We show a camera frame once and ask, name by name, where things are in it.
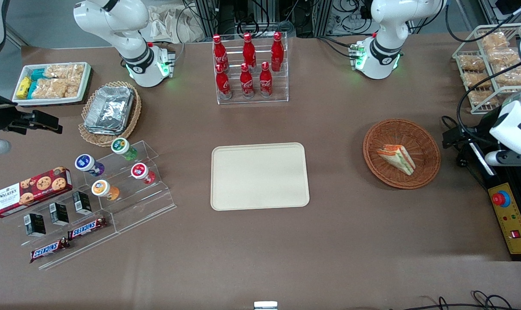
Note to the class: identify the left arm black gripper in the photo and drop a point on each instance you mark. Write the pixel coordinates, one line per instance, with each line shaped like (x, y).
(479, 127)

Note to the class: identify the triangular sandwich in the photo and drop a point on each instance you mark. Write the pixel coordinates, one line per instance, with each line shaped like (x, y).
(397, 158)

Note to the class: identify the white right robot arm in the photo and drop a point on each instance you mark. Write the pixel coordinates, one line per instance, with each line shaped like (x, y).
(131, 47)

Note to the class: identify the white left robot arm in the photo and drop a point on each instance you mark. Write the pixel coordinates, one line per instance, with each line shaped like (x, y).
(383, 49)

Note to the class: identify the brown round wicker basket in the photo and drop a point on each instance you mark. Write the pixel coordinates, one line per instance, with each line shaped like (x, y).
(423, 142)

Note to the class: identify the white rectangular snack tray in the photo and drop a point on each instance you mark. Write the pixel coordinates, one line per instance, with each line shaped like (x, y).
(84, 82)

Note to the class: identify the light oval wicker basket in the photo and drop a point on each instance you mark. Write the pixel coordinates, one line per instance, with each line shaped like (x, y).
(133, 116)

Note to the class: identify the beige rectangular serving tray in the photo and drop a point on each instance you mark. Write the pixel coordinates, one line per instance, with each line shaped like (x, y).
(259, 176)

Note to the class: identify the black power plug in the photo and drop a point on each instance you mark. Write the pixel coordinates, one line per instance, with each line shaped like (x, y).
(461, 162)

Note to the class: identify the teal snack packet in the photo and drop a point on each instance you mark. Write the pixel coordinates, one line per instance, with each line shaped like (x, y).
(32, 89)
(38, 74)

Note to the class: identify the yellow snack packet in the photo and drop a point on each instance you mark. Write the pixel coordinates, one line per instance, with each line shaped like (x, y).
(23, 87)

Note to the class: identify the clear rice cracker bag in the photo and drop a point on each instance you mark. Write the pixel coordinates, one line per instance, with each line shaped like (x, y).
(512, 76)
(472, 63)
(475, 79)
(482, 98)
(494, 41)
(51, 88)
(503, 56)
(64, 71)

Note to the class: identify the small purple drink bottle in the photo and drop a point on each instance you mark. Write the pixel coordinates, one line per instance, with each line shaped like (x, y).
(87, 164)

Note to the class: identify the red Walkers cookie box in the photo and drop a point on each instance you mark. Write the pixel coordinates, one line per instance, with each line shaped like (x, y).
(30, 191)

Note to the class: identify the black countertop appliance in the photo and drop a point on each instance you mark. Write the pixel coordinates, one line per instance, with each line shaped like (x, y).
(518, 181)

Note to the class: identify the stack of foil trays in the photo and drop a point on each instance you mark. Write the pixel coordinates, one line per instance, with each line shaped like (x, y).
(109, 110)

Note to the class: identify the small green drink bottle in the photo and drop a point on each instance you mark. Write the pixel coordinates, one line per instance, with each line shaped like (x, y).
(122, 147)

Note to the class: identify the small black carton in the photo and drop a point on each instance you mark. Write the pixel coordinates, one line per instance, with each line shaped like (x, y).
(59, 214)
(35, 224)
(82, 203)

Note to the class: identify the yellow emergency stop control box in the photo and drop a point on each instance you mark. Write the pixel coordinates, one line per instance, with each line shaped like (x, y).
(512, 219)

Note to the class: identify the small orange drink bottle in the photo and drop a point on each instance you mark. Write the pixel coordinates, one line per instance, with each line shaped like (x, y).
(103, 189)

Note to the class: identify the small red drink bottle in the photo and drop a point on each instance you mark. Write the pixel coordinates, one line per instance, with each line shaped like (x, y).
(140, 172)

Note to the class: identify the Snickers chocolate bar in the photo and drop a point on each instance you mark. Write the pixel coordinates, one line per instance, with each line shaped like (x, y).
(87, 228)
(49, 250)

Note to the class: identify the clear acrylic stepped display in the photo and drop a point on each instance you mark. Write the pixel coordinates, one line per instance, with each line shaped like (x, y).
(148, 202)

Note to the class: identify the red cola bottle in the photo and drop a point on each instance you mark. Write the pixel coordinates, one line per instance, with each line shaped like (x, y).
(249, 51)
(246, 84)
(277, 54)
(223, 84)
(265, 82)
(220, 54)

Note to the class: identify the clear acrylic bottle rack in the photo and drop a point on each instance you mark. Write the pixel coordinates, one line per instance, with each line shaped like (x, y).
(254, 100)

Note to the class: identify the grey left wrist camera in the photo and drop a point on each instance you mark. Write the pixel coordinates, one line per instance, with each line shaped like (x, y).
(503, 158)

